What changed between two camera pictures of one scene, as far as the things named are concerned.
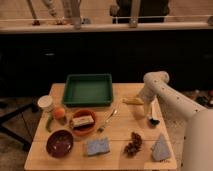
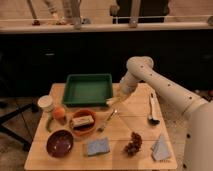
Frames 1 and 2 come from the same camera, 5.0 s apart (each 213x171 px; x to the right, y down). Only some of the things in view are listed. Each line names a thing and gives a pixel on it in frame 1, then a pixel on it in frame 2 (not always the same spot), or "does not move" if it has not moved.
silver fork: (113, 113) does not move
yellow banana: (132, 101) -> (113, 101)
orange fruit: (59, 113) does not move
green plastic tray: (88, 90) does not move
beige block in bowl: (83, 120) does not move
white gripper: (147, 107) -> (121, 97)
